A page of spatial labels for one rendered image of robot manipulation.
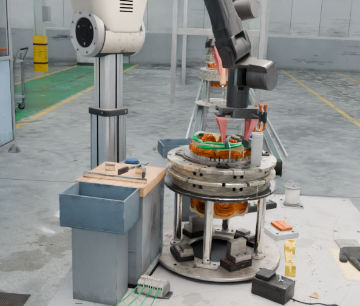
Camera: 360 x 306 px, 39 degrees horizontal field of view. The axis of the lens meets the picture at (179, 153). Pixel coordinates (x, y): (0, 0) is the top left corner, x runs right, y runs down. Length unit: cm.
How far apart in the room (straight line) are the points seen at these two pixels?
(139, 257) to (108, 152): 54
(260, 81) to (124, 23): 62
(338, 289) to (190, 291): 41
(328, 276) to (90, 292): 68
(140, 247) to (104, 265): 11
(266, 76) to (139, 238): 52
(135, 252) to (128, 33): 75
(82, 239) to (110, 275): 11
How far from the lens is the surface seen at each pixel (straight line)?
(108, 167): 144
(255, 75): 128
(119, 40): 172
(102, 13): 168
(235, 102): 132
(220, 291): 141
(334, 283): 154
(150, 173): 141
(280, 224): 183
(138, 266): 138
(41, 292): 303
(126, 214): 122
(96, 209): 123
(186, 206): 183
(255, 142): 141
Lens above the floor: 147
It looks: 14 degrees down
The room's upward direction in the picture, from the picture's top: 2 degrees clockwise
